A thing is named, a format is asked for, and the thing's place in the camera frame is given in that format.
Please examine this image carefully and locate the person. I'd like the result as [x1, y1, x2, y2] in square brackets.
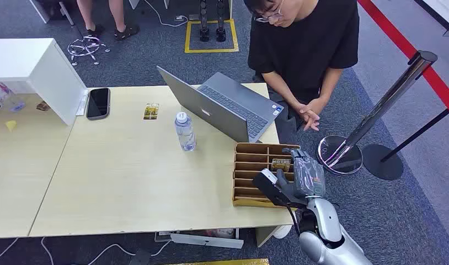
[243, 0, 360, 145]
[76, 0, 141, 41]

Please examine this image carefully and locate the white shelf box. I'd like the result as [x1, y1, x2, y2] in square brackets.
[0, 38, 88, 126]

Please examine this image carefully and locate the person's left hand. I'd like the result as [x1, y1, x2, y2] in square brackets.
[308, 97, 328, 116]

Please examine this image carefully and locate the black smartphone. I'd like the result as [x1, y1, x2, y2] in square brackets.
[85, 87, 111, 121]

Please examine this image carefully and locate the red barrier belt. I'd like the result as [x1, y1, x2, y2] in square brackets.
[357, 0, 449, 122]

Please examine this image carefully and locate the black stanchion post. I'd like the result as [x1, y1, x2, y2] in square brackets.
[362, 108, 449, 181]

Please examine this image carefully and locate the white cabinet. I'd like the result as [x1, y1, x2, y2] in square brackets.
[414, 0, 449, 37]

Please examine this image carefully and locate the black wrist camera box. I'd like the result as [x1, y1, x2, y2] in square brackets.
[252, 168, 295, 209]

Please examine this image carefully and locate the white panel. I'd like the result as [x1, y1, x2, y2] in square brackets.
[170, 233, 244, 250]

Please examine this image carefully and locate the hotel card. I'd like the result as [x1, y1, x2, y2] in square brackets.
[271, 158, 292, 172]

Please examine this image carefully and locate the chrome stanchion post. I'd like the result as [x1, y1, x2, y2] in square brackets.
[317, 50, 439, 176]

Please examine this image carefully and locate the yellow floor tape strip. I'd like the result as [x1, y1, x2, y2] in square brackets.
[165, 258, 270, 265]

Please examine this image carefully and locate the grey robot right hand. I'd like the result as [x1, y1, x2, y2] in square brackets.
[275, 148, 326, 205]

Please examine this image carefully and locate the cardboard card organizer box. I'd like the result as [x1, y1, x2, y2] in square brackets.
[232, 142, 301, 209]

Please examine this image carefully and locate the black floor box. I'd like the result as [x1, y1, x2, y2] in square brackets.
[129, 248, 153, 265]

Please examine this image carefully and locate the yellow picture card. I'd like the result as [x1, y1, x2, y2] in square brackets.
[143, 103, 160, 121]

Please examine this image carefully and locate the white floor cable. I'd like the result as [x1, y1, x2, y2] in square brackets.
[40, 237, 173, 265]
[0, 237, 19, 260]

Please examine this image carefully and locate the white table leg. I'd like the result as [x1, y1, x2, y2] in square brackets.
[29, 0, 51, 24]

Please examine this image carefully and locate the grey laptop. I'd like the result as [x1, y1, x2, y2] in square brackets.
[157, 66, 285, 144]

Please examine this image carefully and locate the black robot foot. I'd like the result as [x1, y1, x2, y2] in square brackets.
[215, 0, 227, 43]
[199, 0, 210, 43]

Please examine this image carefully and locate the person's right hand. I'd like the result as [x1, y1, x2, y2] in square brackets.
[296, 104, 320, 131]

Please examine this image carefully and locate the chrome chair base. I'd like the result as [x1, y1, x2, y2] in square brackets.
[67, 35, 110, 67]

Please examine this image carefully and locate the clear plastic cup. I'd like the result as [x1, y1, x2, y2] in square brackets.
[0, 82, 26, 113]

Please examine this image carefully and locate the clear water bottle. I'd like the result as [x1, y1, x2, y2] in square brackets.
[174, 111, 197, 152]

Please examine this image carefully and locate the white power cable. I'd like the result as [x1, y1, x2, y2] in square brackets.
[143, 0, 189, 28]

